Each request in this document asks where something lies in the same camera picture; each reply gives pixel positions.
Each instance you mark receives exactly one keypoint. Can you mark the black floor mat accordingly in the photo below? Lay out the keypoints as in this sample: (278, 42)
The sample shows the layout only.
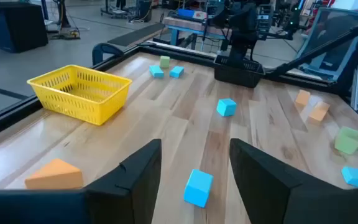
(135, 35)

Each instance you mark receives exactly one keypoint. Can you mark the black cabinet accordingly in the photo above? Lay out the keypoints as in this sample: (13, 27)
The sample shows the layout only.
(20, 28)

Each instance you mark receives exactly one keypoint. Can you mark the turquoise flat wooden block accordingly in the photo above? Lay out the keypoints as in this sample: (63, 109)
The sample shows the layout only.
(176, 72)
(156, 72)

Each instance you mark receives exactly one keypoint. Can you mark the green wooden cube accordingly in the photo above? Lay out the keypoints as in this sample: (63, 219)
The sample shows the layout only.
(346, 143)
(164, 62)

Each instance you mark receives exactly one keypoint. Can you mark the black metal table frame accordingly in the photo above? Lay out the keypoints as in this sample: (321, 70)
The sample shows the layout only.
(11, 116)

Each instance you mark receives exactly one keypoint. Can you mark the blue-legged wooden workbench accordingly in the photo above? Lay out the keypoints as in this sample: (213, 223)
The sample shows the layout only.
(185, 23)

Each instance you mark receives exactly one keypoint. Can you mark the black wheeled cart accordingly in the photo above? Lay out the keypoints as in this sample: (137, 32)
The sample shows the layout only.
(143, 11)

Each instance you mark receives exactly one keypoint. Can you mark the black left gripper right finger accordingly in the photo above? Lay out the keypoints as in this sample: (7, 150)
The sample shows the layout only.
(266, 193)

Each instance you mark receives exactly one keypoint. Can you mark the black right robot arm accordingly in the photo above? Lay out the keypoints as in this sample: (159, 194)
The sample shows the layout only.
(241, 43)

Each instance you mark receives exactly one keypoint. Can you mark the black plastic basket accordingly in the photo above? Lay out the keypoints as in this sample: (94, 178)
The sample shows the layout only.
(238, 77)

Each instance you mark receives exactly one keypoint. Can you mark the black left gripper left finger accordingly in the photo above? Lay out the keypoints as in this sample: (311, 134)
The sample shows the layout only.
(129, 193)

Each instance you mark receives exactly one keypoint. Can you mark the black stand pole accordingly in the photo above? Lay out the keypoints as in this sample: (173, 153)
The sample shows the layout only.
(63, 15)

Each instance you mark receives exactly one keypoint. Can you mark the yellow plastic basket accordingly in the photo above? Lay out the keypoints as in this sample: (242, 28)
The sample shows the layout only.
(73, 112)

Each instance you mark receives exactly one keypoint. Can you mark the turquoise wooden cube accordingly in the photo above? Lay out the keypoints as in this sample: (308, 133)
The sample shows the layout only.
(226, 108)
(197, 189)

